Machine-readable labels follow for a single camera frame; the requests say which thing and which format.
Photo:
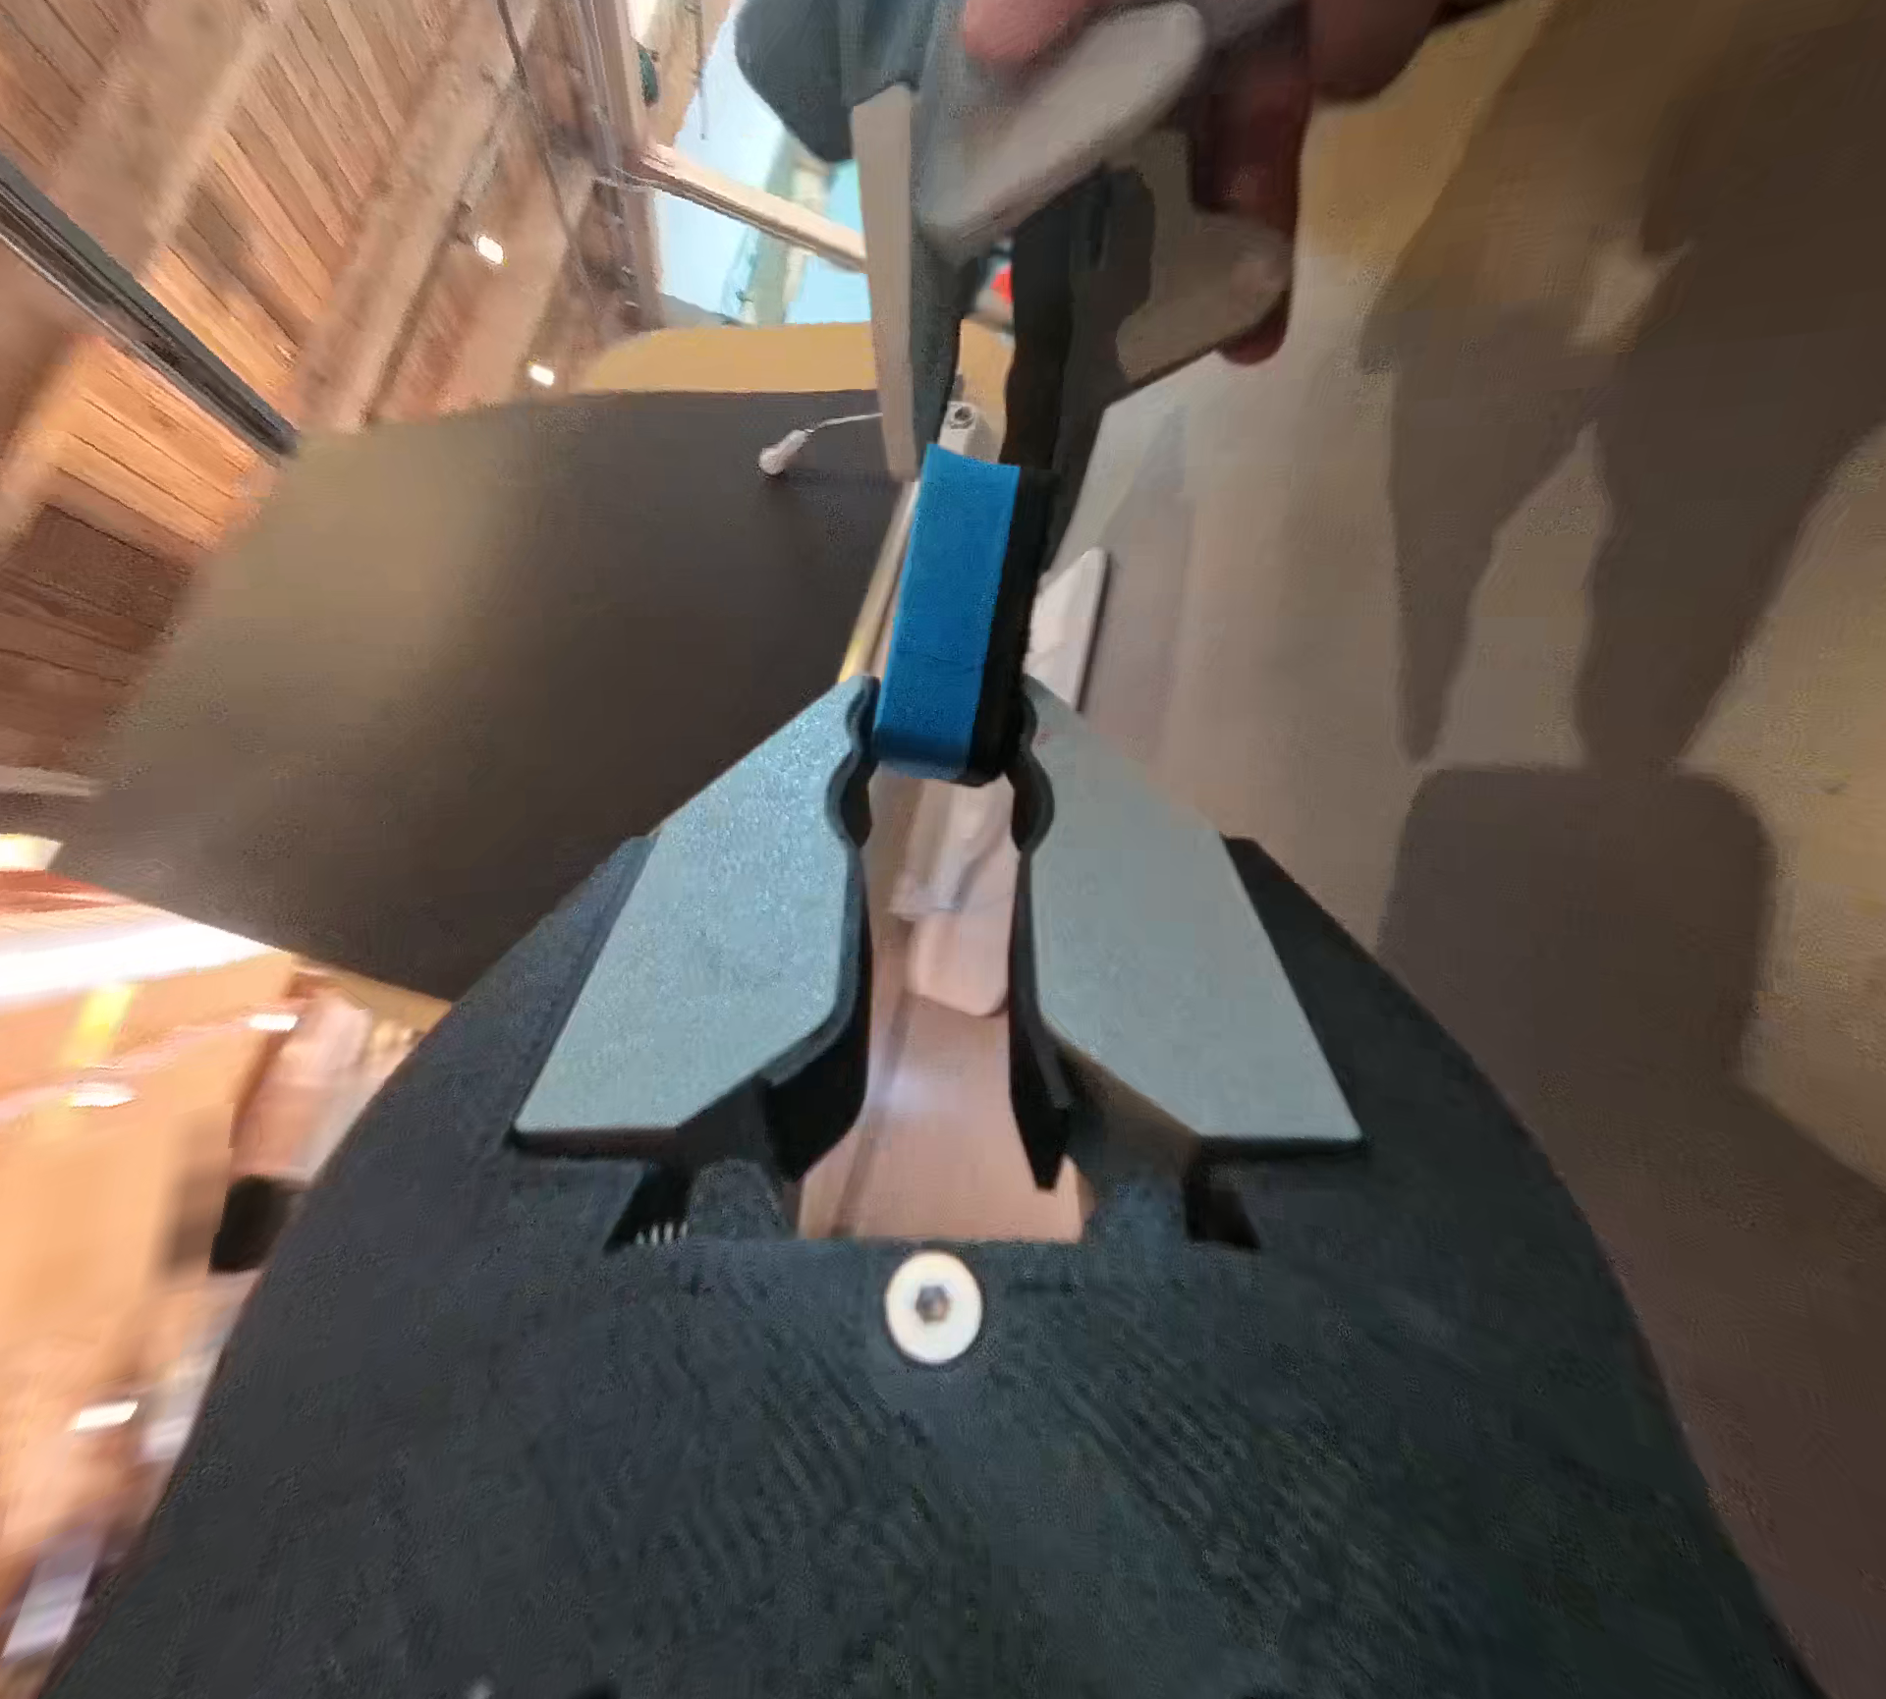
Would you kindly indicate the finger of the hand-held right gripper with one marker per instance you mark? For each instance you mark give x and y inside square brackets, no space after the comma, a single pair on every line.
[1062,328]
[893,285]

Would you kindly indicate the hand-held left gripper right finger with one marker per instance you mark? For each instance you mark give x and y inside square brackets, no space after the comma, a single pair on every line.
[1180,992]

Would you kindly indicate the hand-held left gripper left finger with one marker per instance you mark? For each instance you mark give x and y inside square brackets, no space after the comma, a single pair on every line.
[709,976]

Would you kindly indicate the blue whiteboard eraser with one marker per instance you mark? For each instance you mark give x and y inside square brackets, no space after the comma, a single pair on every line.
[944,609]

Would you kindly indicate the black board book stand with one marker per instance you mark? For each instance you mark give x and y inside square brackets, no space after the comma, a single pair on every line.
[516,668]

